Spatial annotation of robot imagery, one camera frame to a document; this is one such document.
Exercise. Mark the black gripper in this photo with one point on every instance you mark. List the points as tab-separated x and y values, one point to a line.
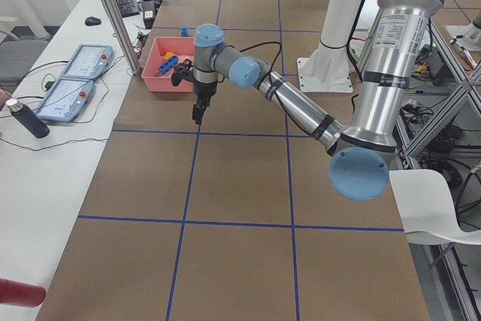
204	91

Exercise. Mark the long blue block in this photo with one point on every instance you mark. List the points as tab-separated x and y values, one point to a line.
166	66

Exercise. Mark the orange wedge block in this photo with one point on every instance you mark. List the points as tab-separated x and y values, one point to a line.
168	55

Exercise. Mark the small blue block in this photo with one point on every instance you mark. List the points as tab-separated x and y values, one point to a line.
184	32

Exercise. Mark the pink plastic box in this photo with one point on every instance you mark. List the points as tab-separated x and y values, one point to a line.
183	47

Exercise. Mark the upper teach pendant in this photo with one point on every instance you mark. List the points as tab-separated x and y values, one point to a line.
88	61

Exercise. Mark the teach pendant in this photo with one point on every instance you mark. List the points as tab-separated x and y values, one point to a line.
65	100
88	61

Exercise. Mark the black keyboard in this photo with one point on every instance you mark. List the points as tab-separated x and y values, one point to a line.
127	8

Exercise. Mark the lower teach pendant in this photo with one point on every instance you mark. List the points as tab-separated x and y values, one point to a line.
65	100

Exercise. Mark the black computer mouse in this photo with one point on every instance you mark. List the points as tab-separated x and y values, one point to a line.
92	21

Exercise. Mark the black water bottle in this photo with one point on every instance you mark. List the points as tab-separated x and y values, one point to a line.
27	118

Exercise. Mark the white paper roll sheet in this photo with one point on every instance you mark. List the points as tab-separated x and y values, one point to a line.
427	210

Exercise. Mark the red bottle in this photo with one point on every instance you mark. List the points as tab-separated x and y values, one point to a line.
21	294

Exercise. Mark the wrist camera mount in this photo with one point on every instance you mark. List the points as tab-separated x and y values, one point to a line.
182	71

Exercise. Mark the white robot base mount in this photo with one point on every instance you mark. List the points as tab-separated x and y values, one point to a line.
327	68

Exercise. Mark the aluminium frame post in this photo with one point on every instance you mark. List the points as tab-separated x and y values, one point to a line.
122	35

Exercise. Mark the aluminium frame rack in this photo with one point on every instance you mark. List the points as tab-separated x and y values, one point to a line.
444	136

